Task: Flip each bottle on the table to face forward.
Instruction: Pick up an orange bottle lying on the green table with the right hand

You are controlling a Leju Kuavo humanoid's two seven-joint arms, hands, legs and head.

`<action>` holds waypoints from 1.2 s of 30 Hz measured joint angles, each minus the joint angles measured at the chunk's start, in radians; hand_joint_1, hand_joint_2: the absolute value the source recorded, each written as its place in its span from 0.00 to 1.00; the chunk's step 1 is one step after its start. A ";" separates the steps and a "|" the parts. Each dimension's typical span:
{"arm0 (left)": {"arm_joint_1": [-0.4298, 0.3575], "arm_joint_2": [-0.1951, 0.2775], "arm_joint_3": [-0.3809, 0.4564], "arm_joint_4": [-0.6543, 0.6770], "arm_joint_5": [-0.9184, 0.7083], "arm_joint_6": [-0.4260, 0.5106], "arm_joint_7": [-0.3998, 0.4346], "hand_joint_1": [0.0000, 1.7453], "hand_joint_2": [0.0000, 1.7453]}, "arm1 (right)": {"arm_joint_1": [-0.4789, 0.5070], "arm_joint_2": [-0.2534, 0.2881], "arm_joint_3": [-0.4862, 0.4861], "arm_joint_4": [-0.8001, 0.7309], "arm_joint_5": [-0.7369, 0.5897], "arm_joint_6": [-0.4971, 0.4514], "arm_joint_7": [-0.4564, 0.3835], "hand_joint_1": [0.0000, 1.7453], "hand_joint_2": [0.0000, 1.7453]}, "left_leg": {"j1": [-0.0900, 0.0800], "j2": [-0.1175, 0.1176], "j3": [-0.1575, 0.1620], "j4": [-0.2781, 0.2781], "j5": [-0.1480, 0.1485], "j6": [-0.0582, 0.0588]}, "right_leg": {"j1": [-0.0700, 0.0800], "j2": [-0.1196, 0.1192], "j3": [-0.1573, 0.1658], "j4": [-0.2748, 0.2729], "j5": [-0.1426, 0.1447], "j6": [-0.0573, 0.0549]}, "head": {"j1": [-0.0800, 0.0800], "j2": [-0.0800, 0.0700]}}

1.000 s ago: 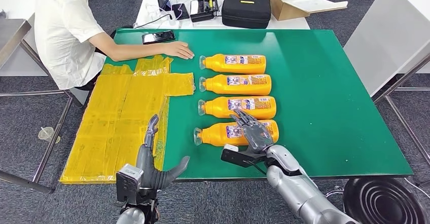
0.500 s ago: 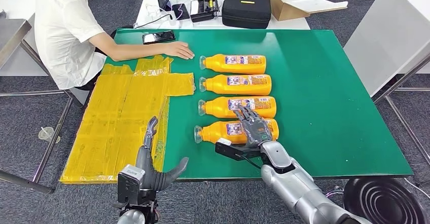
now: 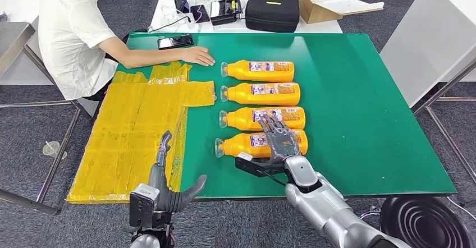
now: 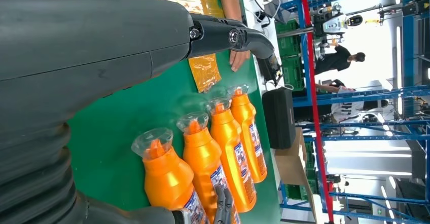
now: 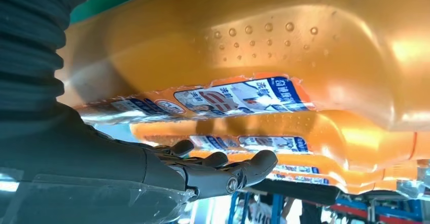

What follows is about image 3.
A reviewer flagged orange detergent bottle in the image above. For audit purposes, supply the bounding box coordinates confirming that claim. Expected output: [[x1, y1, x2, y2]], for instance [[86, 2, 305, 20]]
[[219, 82, 301, 107], [218, 106, 307, 132], [214, 128, 309, 159], [220, 59, 295, 84]]

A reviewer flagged chrome stool base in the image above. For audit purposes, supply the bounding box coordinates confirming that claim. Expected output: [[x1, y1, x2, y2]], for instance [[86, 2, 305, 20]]
[[359, 209, 384, 221]]

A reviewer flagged black handheld device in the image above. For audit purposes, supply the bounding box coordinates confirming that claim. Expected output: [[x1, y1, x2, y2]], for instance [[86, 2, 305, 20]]
[[209, 0, 244, 26]]

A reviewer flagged dark phone with cable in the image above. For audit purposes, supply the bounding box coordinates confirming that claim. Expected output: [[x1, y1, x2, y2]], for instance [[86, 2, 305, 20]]
[[190, 3, 211, 24]]

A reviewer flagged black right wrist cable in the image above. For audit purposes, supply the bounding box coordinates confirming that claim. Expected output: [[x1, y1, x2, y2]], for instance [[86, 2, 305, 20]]
[[264, 171, 288, 187]]

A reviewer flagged clear plastic cup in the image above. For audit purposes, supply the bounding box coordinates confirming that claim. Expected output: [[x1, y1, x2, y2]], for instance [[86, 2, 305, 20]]
[[42, 140, 68, 161]]

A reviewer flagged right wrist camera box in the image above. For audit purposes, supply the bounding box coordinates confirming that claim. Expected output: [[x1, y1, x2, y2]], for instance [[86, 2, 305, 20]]
[[234, 151, 288, 178]]

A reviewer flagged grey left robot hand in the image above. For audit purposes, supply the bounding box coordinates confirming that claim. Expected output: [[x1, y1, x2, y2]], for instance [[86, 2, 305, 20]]
[[148, 130, 208, 214]]

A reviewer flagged open cardboard box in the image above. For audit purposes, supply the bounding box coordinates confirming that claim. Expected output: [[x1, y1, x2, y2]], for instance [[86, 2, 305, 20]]
[[292, 0, 385, 25]]

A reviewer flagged white table with steel legs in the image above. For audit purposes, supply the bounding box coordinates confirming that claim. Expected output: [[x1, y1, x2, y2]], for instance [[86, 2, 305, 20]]
[[379, 0, 476, 186], [0, 0, 99, 216]]

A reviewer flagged black zip case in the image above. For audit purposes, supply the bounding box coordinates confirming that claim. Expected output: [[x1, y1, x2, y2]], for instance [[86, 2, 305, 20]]
[[244, 0, 300, 33]]

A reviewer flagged person's right hand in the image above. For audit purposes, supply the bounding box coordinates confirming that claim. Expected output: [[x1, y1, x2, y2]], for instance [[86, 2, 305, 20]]
[[181, 46, 216, 67]]

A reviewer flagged black power cable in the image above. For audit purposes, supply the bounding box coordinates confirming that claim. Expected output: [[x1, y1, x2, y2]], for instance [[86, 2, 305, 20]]
[[148, 15, 192, 33]]

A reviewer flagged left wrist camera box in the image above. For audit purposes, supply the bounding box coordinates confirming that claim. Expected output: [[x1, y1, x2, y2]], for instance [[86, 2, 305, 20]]
[[129, 183, 161, 229]]

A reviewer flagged white power strip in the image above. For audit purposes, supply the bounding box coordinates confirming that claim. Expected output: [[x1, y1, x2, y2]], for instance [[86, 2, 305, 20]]
[[149, 4, 194, 32]]

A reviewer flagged white sheet in box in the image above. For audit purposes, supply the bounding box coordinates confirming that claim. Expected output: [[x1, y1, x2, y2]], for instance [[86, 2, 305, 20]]
[[305, 0, 385, 16]]

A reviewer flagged person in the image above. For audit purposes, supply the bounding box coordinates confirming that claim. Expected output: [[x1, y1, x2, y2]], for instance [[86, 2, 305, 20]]
[[37, 0, 217, 102]]

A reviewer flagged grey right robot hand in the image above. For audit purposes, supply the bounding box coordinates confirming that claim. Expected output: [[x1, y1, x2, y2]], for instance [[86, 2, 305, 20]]
[[253, 114, 301, 164]]

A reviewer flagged white floor cable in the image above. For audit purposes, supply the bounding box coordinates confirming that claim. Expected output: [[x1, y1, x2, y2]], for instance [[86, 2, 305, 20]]
[[445, 196, 476, 222]]

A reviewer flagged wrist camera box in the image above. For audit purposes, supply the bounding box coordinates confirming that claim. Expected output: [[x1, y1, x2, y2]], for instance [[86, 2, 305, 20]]
[[234, 151, 288, 178], [129, 183, 161, 229]]

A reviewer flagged yellow plastic sheet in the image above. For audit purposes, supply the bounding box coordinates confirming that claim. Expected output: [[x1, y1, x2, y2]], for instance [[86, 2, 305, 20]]
[[66, 61, 217, 205]]

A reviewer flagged black smartphone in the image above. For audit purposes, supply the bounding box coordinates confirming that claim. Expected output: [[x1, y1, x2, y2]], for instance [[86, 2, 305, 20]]
[[157, 34, 195, 50]]

